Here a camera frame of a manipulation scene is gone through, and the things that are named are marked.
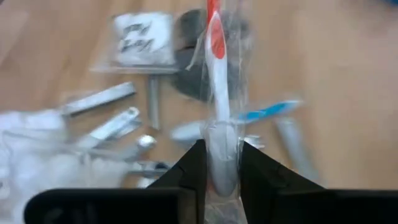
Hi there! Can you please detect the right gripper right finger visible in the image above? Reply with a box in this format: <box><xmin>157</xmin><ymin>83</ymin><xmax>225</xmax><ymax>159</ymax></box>
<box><xmin>239</xmin><ymin>141</ymin><xmax>398</xmax><ymax>224</ymax></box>

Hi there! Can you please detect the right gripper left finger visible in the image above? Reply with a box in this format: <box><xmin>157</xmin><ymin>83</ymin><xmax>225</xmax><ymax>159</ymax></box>
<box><xmin>24</xmin><ymin>139</ymin><xmax>208</xmax><ymax>224</ymax></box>

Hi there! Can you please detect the silver grey toothbrush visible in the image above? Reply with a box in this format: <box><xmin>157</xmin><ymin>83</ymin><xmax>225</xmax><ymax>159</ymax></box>
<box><xmin>274</xmin><ymin>116</ymin><xmax>323</xmax><ymax>187</ymax></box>

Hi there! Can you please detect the blue white toothbrush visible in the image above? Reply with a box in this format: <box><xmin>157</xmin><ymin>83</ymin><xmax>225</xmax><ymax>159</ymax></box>
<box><xmin>170</xmin><ymin>99</ymin><xmax>304</xmax><ymax>146</ymax></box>

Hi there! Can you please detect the cotton balls plastic bag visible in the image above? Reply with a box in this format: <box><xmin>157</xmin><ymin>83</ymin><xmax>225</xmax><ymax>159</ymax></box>
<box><xmin>0</xmin><ymin>108</ymin><xmax>68</xmax><ymax>150</ymax></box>
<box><xmin>0</xmin><ymin>139</ymin><xmax>137</xmax><ymax>224</ymax></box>

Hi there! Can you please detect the black round pad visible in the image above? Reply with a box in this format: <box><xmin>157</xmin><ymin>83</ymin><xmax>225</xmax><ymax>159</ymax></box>
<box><xmin>171</xmin><ymin>8</ymin><xmax>251</xmax><ymax>103</ymax></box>

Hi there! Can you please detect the red white toothbrush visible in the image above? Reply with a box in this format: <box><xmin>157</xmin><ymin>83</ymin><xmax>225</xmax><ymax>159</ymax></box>
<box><xmin>186</xmin><ymin>0</ymin><xmax>253</xmax><ymax>224</ymax></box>

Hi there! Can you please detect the white pouch with black writing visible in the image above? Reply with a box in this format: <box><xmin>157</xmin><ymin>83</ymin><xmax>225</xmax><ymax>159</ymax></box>
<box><xmin>91</xmin><ymin>11</ymin><xmax>180</xmax><ymax>75</ymax></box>

